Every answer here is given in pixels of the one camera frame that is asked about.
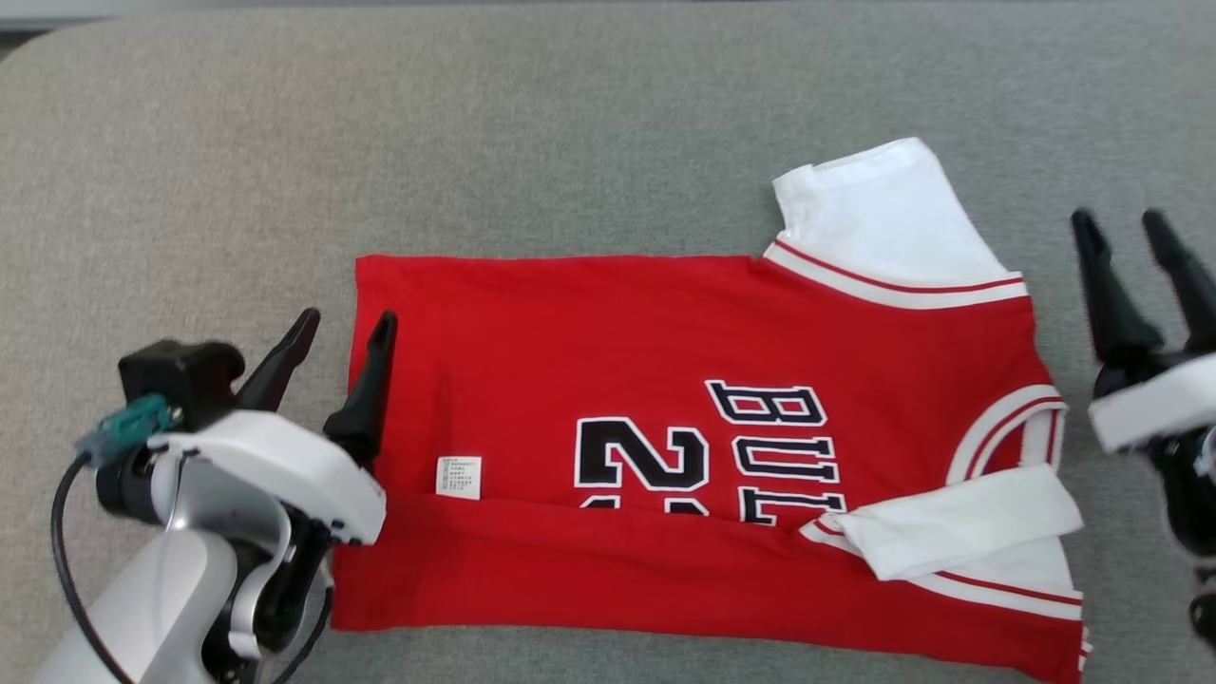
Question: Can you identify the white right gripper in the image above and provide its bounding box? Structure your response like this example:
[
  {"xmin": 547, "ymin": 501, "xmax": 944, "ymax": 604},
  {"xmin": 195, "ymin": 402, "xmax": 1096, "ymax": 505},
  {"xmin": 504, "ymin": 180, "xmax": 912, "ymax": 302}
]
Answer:
[{"xmin": 1071, "ymin": 208, "xmax": 1216, "ymax": 457}]

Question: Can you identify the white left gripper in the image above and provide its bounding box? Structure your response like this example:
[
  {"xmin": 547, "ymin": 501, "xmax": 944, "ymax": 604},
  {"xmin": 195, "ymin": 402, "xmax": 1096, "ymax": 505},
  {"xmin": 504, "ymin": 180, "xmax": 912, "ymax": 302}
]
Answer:
[{"xmin": 147, "ymin": 306, "xmax": 401, "ymax": 548}]

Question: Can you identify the red jersey with white sleeves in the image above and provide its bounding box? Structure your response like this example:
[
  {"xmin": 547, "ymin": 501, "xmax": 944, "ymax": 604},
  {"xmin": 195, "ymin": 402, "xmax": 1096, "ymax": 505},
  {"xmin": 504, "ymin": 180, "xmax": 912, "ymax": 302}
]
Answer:
[{"xmin": 330, "ymin": 137, "xmax": 1094, "ymax": 684}]

